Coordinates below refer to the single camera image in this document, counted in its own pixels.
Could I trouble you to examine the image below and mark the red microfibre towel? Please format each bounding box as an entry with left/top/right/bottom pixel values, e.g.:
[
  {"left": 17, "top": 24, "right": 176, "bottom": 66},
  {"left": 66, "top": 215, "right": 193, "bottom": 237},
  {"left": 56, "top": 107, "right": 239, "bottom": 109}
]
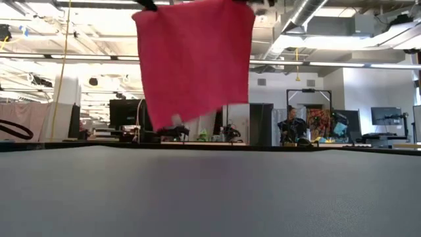
[{"left": 131, "top": 0, "right": 257, "bottom": 132}]

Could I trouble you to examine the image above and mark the long ceiling light strip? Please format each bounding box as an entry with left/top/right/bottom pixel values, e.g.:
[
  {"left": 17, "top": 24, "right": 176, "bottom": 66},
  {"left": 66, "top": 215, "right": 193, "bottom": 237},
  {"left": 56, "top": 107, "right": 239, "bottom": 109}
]
[
  {"left": 0, "top": 52, "right": 141, "bottom": 62},
  {"left": 249, "top": 59, "right": 421, "bottom": 70}
]

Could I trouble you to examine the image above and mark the black computer monitor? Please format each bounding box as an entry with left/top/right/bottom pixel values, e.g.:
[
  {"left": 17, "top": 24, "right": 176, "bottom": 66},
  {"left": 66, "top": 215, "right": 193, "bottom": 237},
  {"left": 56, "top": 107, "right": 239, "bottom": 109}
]
[{"left": 109, "top": 98, "right": 153, "bottom": 133}]

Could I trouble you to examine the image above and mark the white column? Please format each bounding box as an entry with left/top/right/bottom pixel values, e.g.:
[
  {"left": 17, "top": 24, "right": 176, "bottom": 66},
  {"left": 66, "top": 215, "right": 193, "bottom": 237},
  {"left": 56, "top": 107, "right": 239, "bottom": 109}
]
[{"left": 54, "top": 74, "right": 82, "bottom": 106}]

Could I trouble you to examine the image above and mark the black cabinet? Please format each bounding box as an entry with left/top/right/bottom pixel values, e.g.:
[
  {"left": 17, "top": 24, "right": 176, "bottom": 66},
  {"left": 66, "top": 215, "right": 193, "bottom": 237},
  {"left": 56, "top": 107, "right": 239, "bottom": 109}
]
[{"left": 249, "top": 103, "right": 274, "bottom": 147}]

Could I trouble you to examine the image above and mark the person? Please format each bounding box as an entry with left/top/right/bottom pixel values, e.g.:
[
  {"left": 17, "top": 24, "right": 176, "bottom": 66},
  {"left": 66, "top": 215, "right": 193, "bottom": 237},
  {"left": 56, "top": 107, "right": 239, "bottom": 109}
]
[{"left": 277, "top": 105, "right": 312, "bottom": 147}]

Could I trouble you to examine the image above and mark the black upright panel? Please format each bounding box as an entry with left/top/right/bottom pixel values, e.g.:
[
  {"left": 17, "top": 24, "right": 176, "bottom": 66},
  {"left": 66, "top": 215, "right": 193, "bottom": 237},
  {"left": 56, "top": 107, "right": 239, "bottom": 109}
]
[{"left": 68, "top": 104, "right": 82, "bottom": 140}]

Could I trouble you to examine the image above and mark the colourful patterned cloth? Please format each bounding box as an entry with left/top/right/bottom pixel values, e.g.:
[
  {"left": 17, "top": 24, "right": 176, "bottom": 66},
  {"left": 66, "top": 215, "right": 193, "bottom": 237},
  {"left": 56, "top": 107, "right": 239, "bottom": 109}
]
[{"left": 307, "top": 108, "right": 332, "bottom": 141}]

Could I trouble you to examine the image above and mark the beige curtain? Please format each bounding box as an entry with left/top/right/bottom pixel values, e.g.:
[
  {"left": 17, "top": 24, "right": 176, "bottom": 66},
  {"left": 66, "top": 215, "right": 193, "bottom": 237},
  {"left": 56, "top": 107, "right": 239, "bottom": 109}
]
[{"left": 0, "top": 101, "right": 74, "bottom": 143}]

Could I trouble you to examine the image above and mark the light blue object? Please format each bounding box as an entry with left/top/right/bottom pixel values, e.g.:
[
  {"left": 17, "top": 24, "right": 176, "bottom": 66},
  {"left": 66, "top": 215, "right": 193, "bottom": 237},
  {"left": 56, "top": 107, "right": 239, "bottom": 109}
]
[{"left": 333, "top": 121, "right": 349, "bottom": 136}]

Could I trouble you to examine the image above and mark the dark monitor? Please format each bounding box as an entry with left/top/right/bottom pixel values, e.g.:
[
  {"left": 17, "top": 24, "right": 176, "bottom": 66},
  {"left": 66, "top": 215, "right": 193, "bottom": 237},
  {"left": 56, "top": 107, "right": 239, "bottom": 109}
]
[{"left": 331, "top": 109, "right": 362, "bottom": 143}]

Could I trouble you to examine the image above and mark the grey screen monitor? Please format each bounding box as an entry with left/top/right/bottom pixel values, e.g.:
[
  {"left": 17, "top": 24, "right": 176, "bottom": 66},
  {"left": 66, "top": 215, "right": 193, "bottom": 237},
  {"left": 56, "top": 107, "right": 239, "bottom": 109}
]
[{"left": 370, "top": 107, "right": 403, "bottom": 126}]

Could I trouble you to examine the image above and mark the monitor with pale screen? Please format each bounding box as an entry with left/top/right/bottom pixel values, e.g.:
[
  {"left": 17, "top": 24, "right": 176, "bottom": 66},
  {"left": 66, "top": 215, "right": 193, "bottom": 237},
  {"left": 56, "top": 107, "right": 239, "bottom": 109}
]
[{"left": 412, "top": 105, "right": 421, "bottom": 143}]

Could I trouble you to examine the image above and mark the round silver air duct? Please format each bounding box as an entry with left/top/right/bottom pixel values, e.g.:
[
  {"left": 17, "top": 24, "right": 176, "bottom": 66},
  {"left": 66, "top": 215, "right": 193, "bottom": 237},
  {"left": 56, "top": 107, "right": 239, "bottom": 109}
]
[{"left": 262, "top": 0, "right": 330, "bottom": 61}]

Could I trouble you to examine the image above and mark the yellow hanging cord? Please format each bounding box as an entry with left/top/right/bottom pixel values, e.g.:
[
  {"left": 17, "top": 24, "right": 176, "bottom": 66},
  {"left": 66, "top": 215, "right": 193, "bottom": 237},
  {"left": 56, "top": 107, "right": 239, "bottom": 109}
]
[{"left": 295, "top": 47, "right": 301, "bottom": 82}]

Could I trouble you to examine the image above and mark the yellow hanging cable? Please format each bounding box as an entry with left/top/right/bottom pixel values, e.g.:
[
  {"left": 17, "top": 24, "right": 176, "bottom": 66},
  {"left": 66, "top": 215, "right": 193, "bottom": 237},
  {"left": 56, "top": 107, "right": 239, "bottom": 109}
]
[{"left": 49, "top": 0, "right": 72, "bottom": 142}]

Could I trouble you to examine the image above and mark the black frame rig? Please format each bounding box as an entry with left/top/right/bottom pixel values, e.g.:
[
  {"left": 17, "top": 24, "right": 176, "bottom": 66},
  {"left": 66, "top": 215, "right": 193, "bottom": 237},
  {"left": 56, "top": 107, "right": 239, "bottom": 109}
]
[{"left": 285, "top": 88, "right": 333, "bottom": 145}]

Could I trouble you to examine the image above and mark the black cable loop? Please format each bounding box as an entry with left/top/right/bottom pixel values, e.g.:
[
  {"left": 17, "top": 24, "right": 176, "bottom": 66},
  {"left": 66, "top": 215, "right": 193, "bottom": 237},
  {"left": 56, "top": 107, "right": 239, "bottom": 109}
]
[{"left": 0, "top": 118, "right": 34, "bottom": 141}]

